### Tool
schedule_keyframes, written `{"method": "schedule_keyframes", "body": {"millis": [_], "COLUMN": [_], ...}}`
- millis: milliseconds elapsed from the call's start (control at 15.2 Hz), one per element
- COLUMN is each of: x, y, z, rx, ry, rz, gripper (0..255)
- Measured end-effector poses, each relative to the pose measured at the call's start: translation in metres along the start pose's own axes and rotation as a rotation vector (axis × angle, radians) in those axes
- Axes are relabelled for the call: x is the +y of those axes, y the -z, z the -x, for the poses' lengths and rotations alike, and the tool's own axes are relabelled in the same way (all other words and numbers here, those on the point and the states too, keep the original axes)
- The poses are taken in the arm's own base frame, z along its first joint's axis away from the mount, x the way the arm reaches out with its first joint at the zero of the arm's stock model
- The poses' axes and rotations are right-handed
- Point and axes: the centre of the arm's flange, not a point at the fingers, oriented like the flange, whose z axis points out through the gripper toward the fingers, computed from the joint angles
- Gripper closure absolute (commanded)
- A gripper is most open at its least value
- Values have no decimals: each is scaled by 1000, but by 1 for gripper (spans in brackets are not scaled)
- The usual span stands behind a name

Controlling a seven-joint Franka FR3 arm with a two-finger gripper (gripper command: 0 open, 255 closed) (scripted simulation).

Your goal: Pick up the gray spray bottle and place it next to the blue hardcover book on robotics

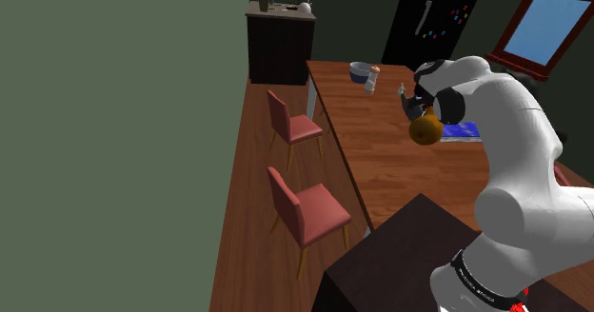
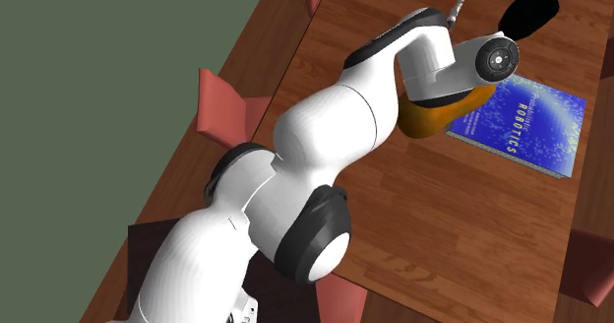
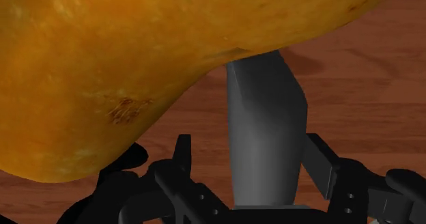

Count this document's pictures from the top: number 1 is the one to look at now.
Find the blue flat tablet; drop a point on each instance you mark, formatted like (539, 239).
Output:
(461, 130)

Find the brown round gourd vase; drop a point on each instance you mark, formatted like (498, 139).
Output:
(426, 130)

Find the small green bottle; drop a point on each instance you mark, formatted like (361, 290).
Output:
(402, 91)

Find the wooden dining table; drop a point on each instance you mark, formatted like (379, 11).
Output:
(380, 158)

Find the white and blue bowl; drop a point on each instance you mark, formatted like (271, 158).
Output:
(358, 73)

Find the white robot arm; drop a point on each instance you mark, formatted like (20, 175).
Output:
(515, 162)

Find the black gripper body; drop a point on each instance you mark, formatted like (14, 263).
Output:
(412, 110)

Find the red framed window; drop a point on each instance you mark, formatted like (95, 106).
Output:
(547, 19)

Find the black refrigerator with magnets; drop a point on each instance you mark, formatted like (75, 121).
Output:
(431, 14)

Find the white shaker with tan cap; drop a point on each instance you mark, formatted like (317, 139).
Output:
(371, 83)

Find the dark robot stand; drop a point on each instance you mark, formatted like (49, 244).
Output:
(394, 251)

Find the dark cabinet with grey top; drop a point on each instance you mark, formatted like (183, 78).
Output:
(281, 46)

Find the red chair with wooden legs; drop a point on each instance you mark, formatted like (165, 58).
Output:
(311, 213)
(297, 128)

